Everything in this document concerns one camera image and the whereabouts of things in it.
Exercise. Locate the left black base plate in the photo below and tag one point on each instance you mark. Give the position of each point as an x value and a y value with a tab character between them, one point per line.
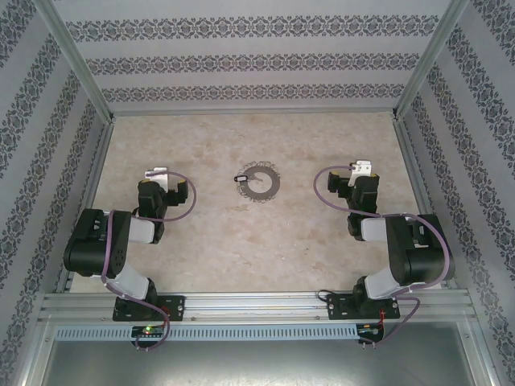
177	309

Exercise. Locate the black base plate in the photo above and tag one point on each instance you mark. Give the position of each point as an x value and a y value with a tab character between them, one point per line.
177	309
338	307

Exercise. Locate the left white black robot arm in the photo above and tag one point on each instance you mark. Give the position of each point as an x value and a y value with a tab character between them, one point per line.
88	241

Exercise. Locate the grey metal sheet panel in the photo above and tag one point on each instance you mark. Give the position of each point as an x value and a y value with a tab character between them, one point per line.
257	362

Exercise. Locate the aluminium mounting rail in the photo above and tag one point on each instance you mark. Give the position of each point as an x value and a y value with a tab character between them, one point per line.
257	307

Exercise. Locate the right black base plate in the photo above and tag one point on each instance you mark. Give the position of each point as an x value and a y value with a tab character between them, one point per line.
338	307

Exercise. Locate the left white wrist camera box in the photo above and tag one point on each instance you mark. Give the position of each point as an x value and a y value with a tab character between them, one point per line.
157	173

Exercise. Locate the aluminium back rail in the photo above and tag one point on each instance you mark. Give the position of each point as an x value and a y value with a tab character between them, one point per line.
253	112

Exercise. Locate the circuit board with green light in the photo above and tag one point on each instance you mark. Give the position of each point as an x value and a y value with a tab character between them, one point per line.
149	330

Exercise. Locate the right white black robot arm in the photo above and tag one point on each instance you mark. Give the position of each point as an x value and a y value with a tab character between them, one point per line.
426	249

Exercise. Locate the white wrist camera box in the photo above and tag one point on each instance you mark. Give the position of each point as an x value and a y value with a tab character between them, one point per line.
157	173
361	169

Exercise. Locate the aluminium frame post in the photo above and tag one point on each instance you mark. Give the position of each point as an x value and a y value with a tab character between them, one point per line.
430	56
76	56

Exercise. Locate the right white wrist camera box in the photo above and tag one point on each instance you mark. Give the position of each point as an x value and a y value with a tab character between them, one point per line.
361	169

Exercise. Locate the aluminium side rail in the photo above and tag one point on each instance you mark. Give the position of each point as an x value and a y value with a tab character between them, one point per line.
416	177
93	177

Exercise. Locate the small circuit board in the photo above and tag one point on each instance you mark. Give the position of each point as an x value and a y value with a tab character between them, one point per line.
370	329

